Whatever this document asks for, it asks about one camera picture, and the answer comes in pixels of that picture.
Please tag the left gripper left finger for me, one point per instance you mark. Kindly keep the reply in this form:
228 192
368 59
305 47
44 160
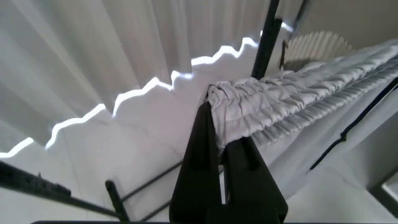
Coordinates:
196 174

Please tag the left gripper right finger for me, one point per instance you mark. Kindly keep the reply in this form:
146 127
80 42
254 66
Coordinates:
252 186

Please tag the pale grey shorts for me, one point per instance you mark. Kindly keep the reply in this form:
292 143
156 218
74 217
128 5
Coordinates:
280 102

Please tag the black clothes rack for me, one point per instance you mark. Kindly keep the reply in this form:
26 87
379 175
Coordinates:
267 46

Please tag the white laundry basket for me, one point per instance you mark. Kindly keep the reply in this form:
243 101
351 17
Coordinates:
317 45

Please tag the white curtain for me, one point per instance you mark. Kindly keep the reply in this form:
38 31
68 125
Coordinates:
93 46

